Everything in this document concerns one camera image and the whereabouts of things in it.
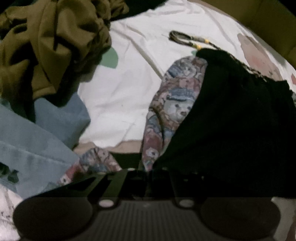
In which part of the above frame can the olive green garment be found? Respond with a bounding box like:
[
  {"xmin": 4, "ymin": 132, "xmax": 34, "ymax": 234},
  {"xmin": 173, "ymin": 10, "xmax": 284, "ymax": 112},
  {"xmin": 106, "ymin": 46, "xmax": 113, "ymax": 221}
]
[{"xmin": 0, "ymin": 0, "xmax": 130, "ymax": 105}]

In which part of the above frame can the blue denim garment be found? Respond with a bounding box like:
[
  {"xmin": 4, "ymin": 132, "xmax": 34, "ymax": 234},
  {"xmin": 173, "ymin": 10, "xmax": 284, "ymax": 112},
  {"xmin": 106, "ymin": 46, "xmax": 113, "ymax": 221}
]
[{"xmin": 0, "ymin": 93, "xmax": 91, "ymax": 200}]

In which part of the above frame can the white floral cloth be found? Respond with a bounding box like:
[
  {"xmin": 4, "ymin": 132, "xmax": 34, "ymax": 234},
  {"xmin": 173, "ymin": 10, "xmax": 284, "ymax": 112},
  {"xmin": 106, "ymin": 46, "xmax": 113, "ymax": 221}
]
[{"xmin": 0, "ymin": 183, "xmax": 25, "ymax": 241}]

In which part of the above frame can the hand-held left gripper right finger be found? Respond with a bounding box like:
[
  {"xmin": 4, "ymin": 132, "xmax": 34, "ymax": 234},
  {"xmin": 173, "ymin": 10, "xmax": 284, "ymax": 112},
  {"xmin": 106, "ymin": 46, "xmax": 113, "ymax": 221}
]
[{"xmin": 168, "ymin": 173, "xmax": 204, "ymax": 208}]

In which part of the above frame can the black garment bear print lining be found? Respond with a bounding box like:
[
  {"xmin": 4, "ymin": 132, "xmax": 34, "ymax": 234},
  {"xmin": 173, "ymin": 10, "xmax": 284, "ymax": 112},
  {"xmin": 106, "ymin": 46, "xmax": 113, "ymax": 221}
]
[{"xmin": 57, "ymin": 48, "xmax": 296, "ymax": 201}]

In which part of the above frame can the dark braided cord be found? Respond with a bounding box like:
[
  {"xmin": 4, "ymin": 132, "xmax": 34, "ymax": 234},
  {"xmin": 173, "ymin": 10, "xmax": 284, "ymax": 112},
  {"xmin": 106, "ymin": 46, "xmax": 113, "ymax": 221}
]
[{"xmin": 168, "ymin": 30, "xmax": 220, "ymax": 51}]

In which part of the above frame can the white cartoon print bedsheet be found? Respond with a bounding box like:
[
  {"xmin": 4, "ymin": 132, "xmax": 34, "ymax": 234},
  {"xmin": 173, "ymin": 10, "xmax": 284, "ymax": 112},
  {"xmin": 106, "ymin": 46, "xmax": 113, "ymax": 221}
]
[{"xmin": 74, "ymin": 0, "xmax": 296, "ymax": 153}]

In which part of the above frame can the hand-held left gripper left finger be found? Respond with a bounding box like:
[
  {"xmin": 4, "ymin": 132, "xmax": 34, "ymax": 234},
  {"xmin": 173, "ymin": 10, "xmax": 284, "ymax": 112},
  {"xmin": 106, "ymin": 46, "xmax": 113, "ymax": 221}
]
[{"xmin": 50, "ymin": 169, "xmax": 131, "ymax": 208}]

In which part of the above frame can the brown cardboard sheet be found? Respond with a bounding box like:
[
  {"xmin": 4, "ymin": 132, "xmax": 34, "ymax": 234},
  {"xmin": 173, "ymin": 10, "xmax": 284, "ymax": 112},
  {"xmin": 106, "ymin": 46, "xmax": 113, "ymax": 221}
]
[{"xmin": 199, "ymin": 0, "xmax": 296, "ymax": 64}]

